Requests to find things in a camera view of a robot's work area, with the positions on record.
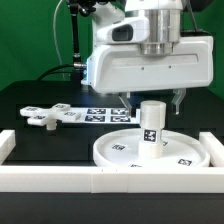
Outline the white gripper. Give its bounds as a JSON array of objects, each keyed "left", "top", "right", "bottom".
[{"left": 87, "top": 36, "right": 213, "bottom": 117}]

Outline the white round table top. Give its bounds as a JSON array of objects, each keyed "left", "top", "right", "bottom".
[{"left": 93, "top": 128, "right": 210, "bottom": 168}]

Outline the white cross-shaped table base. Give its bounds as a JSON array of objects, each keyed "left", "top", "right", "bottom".
[{"left": 20, "top": 103, "right": 81, "bottom": 131}]

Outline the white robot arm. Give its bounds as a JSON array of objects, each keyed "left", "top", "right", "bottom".
[{"left": 83, "top": 0, "right": 213, "bottom": 114}]

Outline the white sheet with markers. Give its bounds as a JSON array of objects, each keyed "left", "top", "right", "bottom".
[{"left": 63, "top": 107, "right": 140, "bottom": 124}]

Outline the white right fence bar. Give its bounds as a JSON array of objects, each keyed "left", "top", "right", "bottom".
[{"left": 199, "top": 132, "right": 224, "bottom": 167}]

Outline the white fence bar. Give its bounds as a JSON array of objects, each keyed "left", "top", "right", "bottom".
[
  {"left": 199, "top": 132, "right": 224, "bottom": 167},
  {"left": 0, "top": 166, "right": 224, "bottom": 193},
  {"left": 0, "top": 130, "right": 16, "bottom": 166}
]

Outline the white left fence bar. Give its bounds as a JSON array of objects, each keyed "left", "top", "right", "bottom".
[{"left": 0, "top": 130, "right": 16, "bottom": 166}]

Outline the white front fence bar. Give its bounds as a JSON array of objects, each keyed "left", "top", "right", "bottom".
[{"left": 0, "top": 166, "right": 224, "bottom": 193}]

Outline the black cable bundle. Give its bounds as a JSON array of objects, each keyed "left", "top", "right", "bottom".
[{"left": 36, "top": 0, "right": 101, "bottom": 82}]

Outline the grey thin cable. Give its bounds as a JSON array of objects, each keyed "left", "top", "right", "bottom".
[{"left": 52, "top": 0, "right": 67, "bottom": 81}]

